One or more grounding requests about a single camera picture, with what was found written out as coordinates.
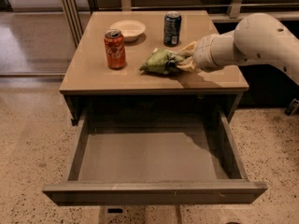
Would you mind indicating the white paper bowl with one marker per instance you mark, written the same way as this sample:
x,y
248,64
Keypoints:
x,y
130,29

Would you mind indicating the red coca-cola can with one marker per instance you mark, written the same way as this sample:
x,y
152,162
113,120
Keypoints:
x,y
115,49

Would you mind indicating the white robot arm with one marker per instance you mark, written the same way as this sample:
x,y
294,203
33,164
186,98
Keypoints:
x,y
257,39

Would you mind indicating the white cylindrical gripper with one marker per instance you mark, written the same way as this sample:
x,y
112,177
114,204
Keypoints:
x,y
202,53

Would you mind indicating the green jalapeno chip bag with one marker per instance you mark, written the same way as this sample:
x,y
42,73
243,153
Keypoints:
x,y
163,62

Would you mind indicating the blue pepsi can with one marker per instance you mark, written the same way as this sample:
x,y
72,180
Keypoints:
x,y
172,24

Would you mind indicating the open grey top drawer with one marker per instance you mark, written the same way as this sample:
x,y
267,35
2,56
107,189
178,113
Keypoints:
x,y
166,158

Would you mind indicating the tan top drawer cabinet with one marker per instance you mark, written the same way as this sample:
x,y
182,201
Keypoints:
x,y
88,73

